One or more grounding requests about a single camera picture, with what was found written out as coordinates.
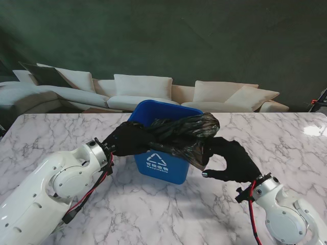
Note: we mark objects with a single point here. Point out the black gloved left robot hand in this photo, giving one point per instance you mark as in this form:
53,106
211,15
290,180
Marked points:
127,140

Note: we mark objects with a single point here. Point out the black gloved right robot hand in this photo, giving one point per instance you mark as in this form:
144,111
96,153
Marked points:
240,163

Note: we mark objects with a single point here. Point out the blue plastic recycling bin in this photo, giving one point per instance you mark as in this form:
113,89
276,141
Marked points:
163,171

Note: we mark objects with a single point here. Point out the black plastic garbage bag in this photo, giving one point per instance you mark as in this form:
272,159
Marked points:
191,127

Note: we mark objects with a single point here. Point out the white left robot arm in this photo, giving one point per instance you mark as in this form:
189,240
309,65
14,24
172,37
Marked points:
38,199

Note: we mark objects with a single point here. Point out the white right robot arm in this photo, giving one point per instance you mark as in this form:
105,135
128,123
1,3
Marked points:
286,219

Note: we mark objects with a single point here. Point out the white sofa back cushion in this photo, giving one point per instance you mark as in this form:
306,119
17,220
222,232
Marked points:
143,85
81,79
23,75

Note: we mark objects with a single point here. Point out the beige sofa back cushion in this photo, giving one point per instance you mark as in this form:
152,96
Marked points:
102,86

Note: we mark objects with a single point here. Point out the long white sofa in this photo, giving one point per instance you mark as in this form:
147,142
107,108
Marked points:
84,98

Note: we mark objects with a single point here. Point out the dark grey cushion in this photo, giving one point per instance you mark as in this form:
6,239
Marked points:
48,75

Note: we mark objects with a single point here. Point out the black tripod with orange clip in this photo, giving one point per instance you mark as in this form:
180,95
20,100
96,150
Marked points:
322,95

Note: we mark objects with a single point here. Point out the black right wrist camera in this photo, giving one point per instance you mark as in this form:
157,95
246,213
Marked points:
244,195

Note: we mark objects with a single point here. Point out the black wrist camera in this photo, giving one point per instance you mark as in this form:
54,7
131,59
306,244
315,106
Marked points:
244,195
109,170

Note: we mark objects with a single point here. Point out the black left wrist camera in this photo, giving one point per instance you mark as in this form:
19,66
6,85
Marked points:
109,170

